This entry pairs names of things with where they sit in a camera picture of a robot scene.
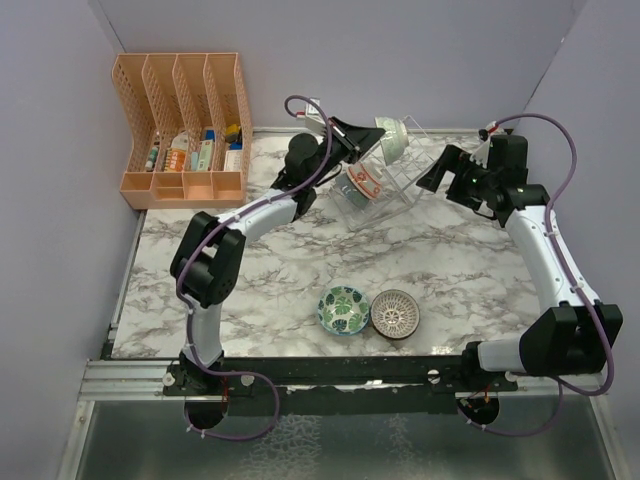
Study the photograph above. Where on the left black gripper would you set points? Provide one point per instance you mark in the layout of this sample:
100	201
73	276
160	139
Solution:
354	140

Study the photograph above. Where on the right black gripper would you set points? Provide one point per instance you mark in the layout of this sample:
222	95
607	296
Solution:
455	160

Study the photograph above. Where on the green line pattern bowl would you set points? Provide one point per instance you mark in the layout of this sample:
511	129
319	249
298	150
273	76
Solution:
395	139

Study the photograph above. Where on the orange floral bowl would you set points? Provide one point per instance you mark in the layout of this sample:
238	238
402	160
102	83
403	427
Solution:
365	179

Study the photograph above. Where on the brown line pattern bowl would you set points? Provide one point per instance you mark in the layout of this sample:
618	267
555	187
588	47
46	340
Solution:
395	314

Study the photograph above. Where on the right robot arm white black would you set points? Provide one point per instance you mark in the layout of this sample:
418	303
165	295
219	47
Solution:
575	330

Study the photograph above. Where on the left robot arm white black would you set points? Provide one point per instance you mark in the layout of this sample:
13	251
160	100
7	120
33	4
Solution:
207	263

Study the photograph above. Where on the yellow black object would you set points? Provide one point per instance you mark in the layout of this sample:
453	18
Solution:
232	133

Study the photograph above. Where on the green white box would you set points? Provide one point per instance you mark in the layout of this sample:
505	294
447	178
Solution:
201	158

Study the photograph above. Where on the orange plastic file organizer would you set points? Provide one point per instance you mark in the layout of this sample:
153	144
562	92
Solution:
163	94

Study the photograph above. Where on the green leaf bowl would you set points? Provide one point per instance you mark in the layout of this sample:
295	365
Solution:
343	310

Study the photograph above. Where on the orange white carton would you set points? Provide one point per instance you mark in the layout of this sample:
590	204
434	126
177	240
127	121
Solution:
176	153

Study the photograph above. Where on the small bottle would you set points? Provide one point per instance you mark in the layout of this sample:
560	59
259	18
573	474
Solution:
152	157

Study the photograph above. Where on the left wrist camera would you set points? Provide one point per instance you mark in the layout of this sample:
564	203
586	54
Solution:
312	119

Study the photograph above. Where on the white wire dish rack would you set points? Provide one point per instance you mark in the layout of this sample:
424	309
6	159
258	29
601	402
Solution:
400	192

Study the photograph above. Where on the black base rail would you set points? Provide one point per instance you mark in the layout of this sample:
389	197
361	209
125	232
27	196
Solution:
329	386

